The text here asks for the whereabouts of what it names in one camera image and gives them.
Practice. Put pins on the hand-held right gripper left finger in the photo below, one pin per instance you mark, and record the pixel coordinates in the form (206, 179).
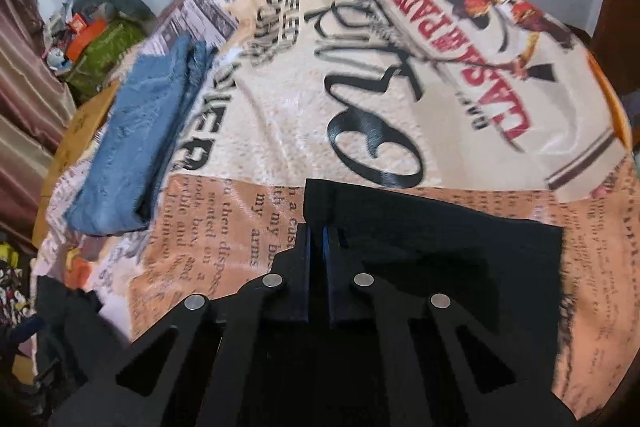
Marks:
(306, 257)

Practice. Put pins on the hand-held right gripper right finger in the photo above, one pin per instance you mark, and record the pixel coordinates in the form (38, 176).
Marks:
(330, 257)

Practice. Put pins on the black pants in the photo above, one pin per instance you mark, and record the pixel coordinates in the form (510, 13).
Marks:
(425, 237)

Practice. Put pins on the printed blanket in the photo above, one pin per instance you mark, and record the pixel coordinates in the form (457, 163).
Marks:
(290, 127)

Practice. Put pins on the folded blue jeans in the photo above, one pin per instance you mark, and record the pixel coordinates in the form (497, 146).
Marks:
(135, 147)

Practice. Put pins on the green bag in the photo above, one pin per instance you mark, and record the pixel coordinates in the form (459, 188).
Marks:
(107, 52)

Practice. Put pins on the orange box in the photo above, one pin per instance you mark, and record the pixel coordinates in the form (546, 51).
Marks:
(85, 34)

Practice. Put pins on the brown striped curtain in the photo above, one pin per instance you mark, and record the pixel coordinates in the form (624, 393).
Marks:
(25, 107)

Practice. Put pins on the brown wooden door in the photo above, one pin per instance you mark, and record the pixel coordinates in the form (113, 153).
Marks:
(612, 7)

